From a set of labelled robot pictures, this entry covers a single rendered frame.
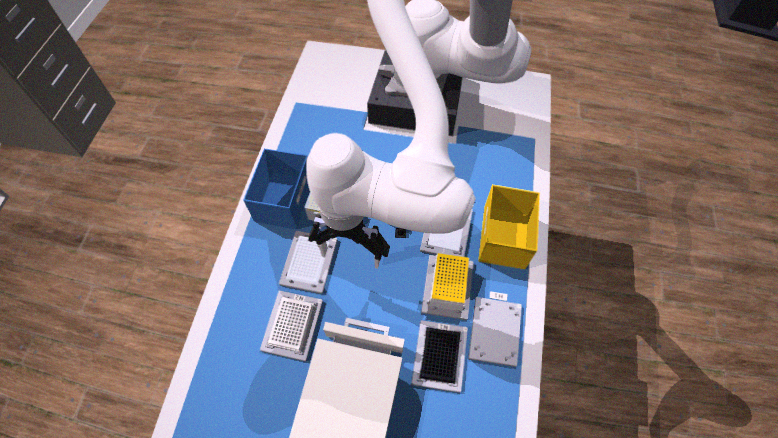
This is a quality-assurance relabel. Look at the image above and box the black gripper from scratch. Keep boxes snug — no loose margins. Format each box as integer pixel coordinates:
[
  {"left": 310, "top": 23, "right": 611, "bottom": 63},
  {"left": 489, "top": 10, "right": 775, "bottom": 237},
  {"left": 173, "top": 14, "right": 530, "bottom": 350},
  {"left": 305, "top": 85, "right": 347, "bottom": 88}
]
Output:
[{"left": 308, "top": 215, "right": 390, "bottom": 269}]

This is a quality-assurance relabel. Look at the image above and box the blue open-top bin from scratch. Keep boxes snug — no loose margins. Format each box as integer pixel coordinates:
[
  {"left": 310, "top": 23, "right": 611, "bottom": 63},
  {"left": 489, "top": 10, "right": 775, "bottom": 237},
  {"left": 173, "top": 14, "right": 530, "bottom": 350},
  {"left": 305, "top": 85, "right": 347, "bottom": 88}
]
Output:
[{"left": 243, "top": 149, "right": 310, "bottom": 229}]

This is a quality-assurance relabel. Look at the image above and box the blue bench mat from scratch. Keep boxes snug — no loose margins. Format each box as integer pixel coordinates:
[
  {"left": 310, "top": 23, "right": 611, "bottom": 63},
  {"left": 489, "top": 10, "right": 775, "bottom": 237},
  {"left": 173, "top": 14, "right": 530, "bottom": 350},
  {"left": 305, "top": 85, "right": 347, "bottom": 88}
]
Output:
[{"left": 172, "top": 102, "right": 535, "bottom": 438}]

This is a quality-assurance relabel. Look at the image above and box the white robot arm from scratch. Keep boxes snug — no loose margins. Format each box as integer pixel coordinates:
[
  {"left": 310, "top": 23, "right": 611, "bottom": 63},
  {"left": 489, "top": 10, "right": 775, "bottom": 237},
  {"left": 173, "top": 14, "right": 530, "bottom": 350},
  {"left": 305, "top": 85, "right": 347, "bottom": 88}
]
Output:
[{"left": 307, "top": 0, "right": 531, "bottom": 234}]

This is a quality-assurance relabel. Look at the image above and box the yellow open-top bin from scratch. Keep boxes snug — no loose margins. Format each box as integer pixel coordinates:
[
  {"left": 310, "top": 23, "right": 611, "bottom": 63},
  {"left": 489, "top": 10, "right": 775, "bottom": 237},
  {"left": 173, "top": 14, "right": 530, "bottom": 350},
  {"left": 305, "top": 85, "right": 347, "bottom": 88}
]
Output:
[{"left": 478, "top": 185, "right": 540, "bottom": 269}]

